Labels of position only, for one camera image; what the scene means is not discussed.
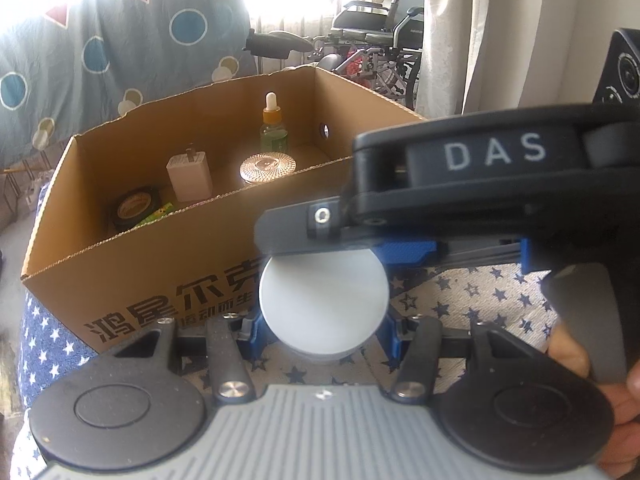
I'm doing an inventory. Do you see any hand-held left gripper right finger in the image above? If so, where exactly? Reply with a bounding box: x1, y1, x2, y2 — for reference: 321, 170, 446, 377
376, 310, 551, 405

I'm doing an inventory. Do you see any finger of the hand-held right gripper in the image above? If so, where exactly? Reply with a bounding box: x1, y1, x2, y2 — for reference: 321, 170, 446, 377
254, 196, 439, 267
439, 236, 552, 273

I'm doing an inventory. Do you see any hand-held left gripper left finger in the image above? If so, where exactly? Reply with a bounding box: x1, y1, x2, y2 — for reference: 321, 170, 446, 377
99, 310, 269, 406

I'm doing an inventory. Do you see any white plastic bottle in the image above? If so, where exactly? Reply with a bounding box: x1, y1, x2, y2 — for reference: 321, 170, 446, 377
258, 247, 390, 366

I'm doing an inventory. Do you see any black jar with gold lid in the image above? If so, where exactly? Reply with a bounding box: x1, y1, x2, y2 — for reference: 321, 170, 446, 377
239, 152, 297, 186

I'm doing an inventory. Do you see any green dropper bottle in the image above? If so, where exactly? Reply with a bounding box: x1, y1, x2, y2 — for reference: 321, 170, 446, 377
259, 92, 291, 154

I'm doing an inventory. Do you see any brown cardboard box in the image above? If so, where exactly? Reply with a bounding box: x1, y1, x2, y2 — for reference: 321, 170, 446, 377
21, 66, 431, 356

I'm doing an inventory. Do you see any white charger plug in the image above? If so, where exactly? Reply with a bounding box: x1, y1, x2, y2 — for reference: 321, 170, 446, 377
166, 146, 213, 202

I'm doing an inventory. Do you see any green lip balm tube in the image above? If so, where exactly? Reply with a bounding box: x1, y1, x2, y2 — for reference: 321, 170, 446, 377
135, 202, 177, 227

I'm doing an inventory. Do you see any black tape roll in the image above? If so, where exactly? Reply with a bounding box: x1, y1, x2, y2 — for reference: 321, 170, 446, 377
111, 186, 162, 234

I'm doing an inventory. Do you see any person's right hand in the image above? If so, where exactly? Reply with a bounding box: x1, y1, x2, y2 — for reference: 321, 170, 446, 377
547, 320, 640, 480

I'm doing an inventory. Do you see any grey window curtain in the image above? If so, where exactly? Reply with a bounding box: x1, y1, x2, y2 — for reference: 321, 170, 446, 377
415, 0, 586, 121

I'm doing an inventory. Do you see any black padded seat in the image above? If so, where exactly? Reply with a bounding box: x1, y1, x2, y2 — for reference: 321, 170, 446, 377
242, 30, 316, 59

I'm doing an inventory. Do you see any black wheelchair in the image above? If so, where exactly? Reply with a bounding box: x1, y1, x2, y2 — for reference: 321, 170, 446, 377
320, 0, 426, 111

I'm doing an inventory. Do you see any grey sheet with circles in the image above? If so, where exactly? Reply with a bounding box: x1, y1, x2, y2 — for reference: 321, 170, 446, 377
0, 0, 261, 171

